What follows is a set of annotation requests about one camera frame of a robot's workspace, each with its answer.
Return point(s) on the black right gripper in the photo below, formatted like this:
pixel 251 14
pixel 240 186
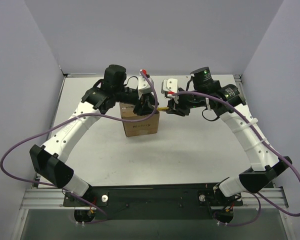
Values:
pixel 178 106

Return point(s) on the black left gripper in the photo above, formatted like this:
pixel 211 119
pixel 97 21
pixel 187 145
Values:
pixel 145 103

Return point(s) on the yellow utility knife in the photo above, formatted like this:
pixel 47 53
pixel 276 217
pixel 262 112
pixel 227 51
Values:
pixel 162 109

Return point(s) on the brown cardboard express box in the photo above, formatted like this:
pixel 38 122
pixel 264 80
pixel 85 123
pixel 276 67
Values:
pixel 140 128

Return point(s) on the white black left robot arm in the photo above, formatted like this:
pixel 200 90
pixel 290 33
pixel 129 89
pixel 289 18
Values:
pixel 49 159

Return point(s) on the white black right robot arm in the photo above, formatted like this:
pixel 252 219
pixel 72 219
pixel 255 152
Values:
pixel 231 108

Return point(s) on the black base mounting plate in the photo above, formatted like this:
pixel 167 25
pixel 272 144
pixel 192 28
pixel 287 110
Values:
pixel 189 201

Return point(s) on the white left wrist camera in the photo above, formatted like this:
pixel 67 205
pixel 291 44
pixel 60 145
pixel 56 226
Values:
pixel 143 86

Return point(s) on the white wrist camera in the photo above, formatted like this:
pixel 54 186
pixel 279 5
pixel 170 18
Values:
pixel 143 86
pixel 169 87

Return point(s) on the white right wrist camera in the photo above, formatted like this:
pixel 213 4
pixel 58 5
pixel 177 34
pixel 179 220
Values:
pixel 169 87

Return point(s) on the aluminium table edge rail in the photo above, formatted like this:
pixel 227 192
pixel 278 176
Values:
pixel 250 100

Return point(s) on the aluminium front frame rail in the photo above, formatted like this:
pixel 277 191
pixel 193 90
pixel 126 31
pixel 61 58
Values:
pixel 49 198

